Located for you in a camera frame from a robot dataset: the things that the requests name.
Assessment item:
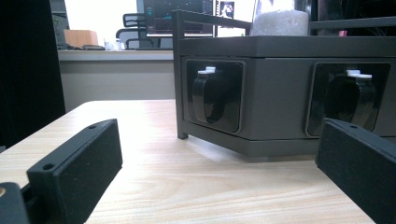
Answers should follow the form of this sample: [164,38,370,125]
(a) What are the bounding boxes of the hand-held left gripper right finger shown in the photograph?
[315,117,396,224]

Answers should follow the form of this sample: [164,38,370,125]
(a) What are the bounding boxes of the black office chair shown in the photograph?
[115,12,174,50]

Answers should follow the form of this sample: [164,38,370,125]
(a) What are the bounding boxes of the dark grey corner rack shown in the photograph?
[171,8,396,163]

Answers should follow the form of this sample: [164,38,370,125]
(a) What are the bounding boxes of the computer monitor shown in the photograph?
[142,0,217,38]

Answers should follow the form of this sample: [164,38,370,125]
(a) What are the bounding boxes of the brown cardboard box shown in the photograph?
[64,29,99,49]

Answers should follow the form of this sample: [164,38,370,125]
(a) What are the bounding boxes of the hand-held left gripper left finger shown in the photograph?
[26,119,123,224]

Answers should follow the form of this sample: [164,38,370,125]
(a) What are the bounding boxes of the white cup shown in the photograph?
[250,0,310,37]

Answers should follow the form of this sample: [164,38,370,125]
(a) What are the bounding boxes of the black rack hook white tab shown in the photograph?
[191,65,227,124]
[325,69,378,133]

